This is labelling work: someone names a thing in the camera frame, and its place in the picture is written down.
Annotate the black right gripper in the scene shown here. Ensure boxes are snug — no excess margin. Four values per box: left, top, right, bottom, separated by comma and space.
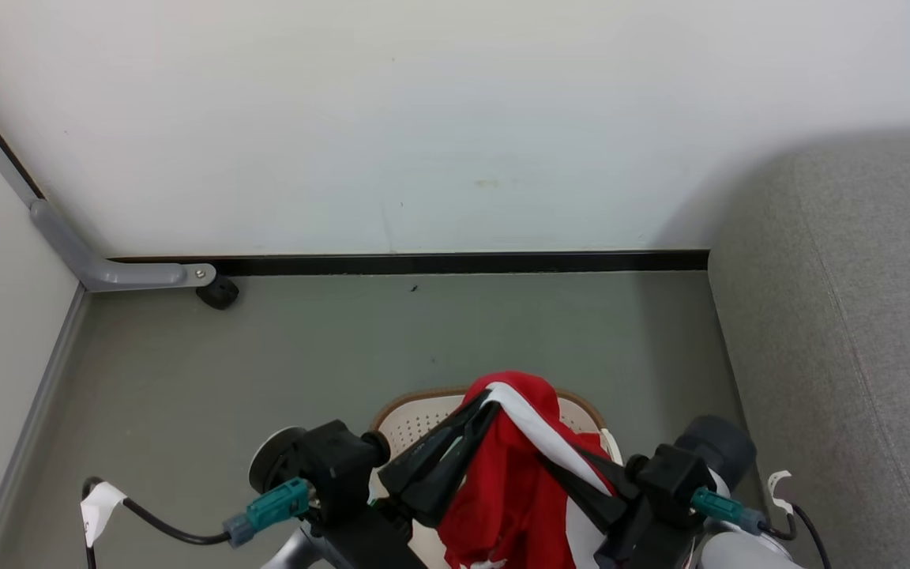
538, 444, 718, 540

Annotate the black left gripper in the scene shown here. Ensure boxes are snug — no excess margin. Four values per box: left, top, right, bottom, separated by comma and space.
291, 390, 502, 529

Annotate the red and white clothing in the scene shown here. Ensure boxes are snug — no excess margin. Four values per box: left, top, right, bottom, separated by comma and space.
438, 371, 622, 569

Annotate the cream perforated laundry basket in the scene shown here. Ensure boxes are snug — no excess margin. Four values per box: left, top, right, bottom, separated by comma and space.
370, 386, 624, 569

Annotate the black baseboard strip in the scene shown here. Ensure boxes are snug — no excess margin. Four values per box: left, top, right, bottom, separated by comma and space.
106, 250, 710, 277

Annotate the black round rubber foot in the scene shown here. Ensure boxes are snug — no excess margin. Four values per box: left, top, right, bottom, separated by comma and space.
195, 276, 241, 311

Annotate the grey fabric sofa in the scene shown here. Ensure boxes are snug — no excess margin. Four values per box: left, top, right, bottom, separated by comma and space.
708, 130, 910, 569

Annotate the teal right cable connector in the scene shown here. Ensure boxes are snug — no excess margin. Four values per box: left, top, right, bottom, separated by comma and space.
690, 487, 769, 536

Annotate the teal cable connector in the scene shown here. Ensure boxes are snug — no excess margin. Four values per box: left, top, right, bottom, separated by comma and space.
690, 487, 769, 536
223, 477, 312, 548

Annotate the white right cable label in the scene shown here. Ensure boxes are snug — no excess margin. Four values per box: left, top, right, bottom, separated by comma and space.
766, 469, 794, 515

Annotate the white cable label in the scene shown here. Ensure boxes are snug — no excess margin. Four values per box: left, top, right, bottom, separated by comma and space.
766, 469, 794, 515
80, 481, 129, 548

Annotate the teal left cable connector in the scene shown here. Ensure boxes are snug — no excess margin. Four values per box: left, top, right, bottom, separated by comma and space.
223, 477, 312, 548

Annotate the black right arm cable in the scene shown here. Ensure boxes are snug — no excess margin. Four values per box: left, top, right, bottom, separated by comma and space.
761, 501, 833, 569

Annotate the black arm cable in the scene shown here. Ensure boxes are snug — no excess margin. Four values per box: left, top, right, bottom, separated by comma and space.
761, 501, 833, 569
81, 477, 233, 569

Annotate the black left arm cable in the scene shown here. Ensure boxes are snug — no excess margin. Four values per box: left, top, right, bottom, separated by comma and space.
81, 477, 233, 569

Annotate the white left cable label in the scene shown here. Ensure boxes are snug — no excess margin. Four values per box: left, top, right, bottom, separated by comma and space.
80, 481, 129, 548

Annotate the grey metal floor bracket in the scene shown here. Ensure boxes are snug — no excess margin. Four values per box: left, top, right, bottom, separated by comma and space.
28, 198, 218, 294

